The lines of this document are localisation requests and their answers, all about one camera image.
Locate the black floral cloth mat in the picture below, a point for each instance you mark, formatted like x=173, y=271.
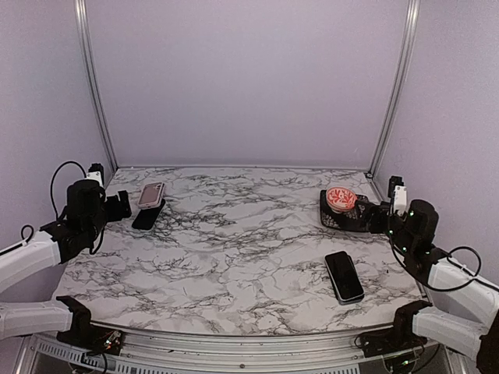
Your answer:
x=351, y=220

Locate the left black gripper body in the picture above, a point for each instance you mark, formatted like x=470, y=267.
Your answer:
x=95, y=227

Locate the red white patterned bowl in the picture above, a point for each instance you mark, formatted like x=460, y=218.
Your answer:
x=341, y=199

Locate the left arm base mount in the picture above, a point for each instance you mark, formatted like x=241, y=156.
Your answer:
x=97, y=341

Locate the left aluminium frame post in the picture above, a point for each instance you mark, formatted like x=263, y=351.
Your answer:
x=95, y=95

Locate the front aluminium rail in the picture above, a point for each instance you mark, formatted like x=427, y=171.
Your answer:
x=145, y=351

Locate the black phone case near right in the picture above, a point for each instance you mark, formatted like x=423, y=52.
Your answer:
x=349, y=301

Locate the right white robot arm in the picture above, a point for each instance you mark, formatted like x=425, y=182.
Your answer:
x=475, y=338

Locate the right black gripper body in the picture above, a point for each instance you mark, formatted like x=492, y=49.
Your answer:
x=403, y=239

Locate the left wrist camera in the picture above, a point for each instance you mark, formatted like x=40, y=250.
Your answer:
x=96, y=173

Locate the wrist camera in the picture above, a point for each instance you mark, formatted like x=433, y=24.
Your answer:
x=96, y=173
x=397, y=192

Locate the right aluminium frame post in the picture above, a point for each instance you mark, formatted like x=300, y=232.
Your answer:
x=401, y=73

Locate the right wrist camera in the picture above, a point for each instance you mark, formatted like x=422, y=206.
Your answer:
x=397, y=192

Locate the aluminium frame post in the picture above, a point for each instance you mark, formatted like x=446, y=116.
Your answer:
x=95, y=95
x=401, y=73

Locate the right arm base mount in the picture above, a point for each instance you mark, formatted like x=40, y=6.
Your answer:
x=387, y=341

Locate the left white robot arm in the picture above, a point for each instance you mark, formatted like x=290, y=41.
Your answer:
x=53, y=244

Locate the black phone with silver edge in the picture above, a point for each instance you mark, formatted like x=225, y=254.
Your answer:
x=343, y=275

